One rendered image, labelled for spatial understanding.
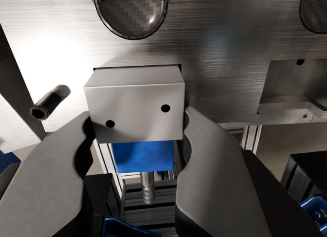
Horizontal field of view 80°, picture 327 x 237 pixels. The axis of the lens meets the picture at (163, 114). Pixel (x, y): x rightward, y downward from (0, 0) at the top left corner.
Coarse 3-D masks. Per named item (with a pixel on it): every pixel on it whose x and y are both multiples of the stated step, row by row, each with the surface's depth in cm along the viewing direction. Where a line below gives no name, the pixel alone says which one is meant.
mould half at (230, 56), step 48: (0, 0) 10; (48, 0) 10; (192, 0) 10; (240, 0) 10; (288, 0) 10; (48, 48) 11; (96, 48) 11; (144, 48) 11; (192, 48) 11; (240, 48) 12; (288, 48) 12; (192, 96) 13; (240, 96) 13
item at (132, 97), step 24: (96, 72) 11; (120, 72) 11; (144, 72) 11; (168, 72) 11; (96, 96) 10; (120, 96) 10; (144, 96) 10; (168, 96) 10; (96, 120) 10; (120, 120) 11; (144, 120) 11; (168, 120) 11; (120, 144) 13; (144, 144) 13; (168, 144) 13; (120, 168) 14; (144, 168) 14; (168, 168) 14; (144, 192) 17
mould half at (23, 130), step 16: (0, 64) 17; (16, 64) 18; (0, 80) 16; (16, 80) 18; (0, 96) 16; (16, 96) 17; (0, 112) 17; (16, 112) 17; (0, 128) 18; (16, 128) 18; (32, 128) 18; (0, 144) 18; (16, 144) 19; (32, 144) 19
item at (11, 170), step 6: (6, 168) 7; (12, 168) 7; (0, 174) 7; (6, 174) 7; (12, 174) 7; (0, 180) 7; (6, 180) 7; (0, 186) 7; (6, 186) 7; (0, 192) 7; (0, 198) 6
